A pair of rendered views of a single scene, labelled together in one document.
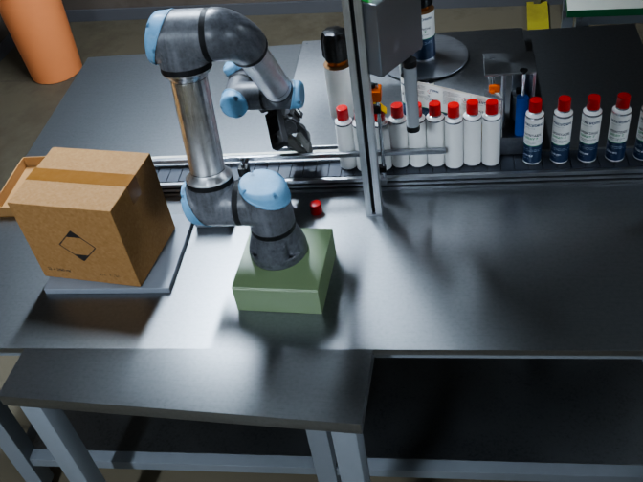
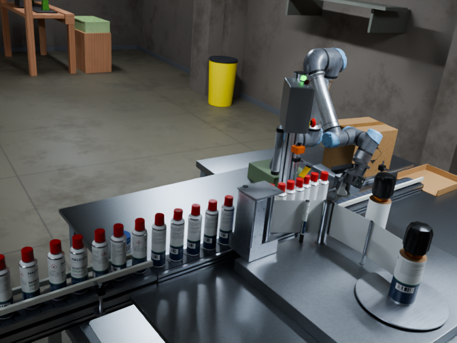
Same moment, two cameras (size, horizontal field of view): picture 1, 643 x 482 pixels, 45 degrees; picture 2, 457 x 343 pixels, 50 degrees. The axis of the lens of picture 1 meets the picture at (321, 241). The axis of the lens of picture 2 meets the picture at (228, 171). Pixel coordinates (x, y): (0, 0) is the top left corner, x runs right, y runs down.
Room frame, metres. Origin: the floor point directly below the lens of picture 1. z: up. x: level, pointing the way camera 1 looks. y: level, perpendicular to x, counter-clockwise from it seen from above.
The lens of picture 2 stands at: (2.74, -1.94, 1.91)
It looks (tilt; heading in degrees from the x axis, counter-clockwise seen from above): 23 degrees down; 128
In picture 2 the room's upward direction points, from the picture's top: 5 degrees clockwise
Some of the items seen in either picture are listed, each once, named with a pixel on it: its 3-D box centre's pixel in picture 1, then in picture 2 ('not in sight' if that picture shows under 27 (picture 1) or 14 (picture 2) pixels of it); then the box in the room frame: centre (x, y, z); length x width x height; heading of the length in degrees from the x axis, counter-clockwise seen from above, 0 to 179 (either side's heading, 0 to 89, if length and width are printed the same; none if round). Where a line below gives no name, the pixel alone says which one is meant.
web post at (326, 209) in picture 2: not in sight; (324, 222); (1.99, -0.33, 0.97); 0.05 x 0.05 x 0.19
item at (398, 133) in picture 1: (398, 135); (296, 200); (1.81, -0.27, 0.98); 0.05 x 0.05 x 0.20
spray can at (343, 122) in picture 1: (345, 137); (321, 192); (1.85, -0.12, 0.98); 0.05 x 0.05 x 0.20
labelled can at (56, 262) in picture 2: not in sight; (57, 269); (1.57, -1.27, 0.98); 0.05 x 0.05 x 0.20
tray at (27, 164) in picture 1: (52, 185); (431, 179); (2.05, 0.82, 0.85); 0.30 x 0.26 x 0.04; 77
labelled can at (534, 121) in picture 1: (533, 130); (226, 220); (1.72, -0.63, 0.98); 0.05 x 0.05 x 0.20
